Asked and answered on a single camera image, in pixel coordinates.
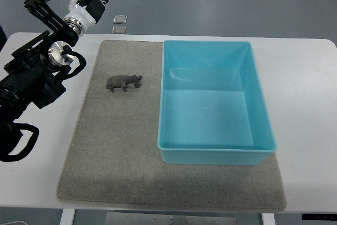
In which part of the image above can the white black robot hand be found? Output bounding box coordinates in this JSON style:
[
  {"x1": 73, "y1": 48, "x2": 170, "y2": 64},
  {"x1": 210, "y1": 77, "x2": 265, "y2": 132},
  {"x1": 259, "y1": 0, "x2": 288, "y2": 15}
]
[{"x1": 64, "y1": 0, "x2": 110, "y2": 36}]

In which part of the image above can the brown toy hippo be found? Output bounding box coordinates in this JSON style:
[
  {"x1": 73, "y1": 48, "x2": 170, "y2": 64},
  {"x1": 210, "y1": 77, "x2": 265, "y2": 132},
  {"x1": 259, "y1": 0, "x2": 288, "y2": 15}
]
[{"x1": 105, "y1": 75, "x2": 142, "y2": 92}]

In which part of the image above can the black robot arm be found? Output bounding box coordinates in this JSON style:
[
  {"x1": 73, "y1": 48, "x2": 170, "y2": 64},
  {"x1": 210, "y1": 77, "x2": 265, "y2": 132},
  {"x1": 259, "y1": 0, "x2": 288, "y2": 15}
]
[{"x1": 1, "y1": 0, "x2": 86, "y2": 162}]

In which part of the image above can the blue plastic box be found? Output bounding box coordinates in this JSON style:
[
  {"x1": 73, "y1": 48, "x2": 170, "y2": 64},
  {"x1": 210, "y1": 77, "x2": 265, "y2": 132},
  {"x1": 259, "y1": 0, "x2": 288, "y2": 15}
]
[{"x1": 157, "y1": 40, "x2": 277, "y2": 165}]

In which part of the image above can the upper metal floor plate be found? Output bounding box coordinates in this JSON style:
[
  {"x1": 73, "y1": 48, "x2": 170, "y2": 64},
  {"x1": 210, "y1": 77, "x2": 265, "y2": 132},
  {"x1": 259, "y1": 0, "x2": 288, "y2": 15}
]
[{"x1": 113, "y1": 15, "x2": 127, "y2": 24}]

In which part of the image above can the metal floor plate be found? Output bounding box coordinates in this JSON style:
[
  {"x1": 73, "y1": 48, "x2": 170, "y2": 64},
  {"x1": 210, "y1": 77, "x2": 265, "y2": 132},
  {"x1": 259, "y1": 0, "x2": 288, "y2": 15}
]
[
  {"x1": 112, "y1": 25, "x2": 126, "y2": 34},
  {"x1": 113, "y1": 15, "x2": 127, "y2": 24}
]

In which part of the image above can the lower metal floor plate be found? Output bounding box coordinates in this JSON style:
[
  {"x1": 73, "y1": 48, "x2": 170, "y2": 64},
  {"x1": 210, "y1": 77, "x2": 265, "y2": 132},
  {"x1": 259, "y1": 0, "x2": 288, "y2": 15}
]
[{"x1": 112, "y1": 25, "x2": 126, "y2": 34}]

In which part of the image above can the grey felt mat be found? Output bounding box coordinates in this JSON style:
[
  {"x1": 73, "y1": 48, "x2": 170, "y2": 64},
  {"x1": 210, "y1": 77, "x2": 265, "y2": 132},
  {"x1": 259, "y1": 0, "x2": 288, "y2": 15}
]
[{"x1": 57, "y1": 41, "x2": 286, "y2": 212}]

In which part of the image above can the white table leg left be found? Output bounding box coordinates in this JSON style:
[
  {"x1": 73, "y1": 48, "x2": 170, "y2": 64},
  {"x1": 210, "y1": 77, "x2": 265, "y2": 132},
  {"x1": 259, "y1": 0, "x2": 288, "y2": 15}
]
[{"x1": 60, "y1": 209, "x2": 76, "y2": 225}]

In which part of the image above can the white table leg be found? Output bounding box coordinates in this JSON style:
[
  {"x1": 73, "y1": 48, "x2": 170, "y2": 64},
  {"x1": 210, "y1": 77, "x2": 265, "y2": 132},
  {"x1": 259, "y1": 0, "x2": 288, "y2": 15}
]
[
  {"x1": 261, "y1": 213, "x2": 276, "y2": 225},
  {"x1": 60, "y1": 209, "x2": 76, "y2": 225}
]

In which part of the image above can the metal table crossbar plate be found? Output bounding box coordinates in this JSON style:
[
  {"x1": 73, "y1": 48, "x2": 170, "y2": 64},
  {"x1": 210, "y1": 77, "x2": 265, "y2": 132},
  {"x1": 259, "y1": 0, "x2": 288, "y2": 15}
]
[{"x1": 105, "y1": 212, "x2": 237, "y2": 225}]

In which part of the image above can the white table leg right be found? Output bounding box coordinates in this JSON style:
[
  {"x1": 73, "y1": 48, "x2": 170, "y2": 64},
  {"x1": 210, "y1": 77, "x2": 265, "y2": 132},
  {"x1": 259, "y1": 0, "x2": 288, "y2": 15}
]
[{"x1": 261, "y1": 213, "x2": 276, "y2": 225}]

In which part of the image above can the black table control panel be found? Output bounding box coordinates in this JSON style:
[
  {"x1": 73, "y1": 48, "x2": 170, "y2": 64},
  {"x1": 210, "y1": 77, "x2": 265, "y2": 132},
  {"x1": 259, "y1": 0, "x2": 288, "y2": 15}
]
[{"x1": 301, "y1": 213, "x2": 337, "y2": 221}]

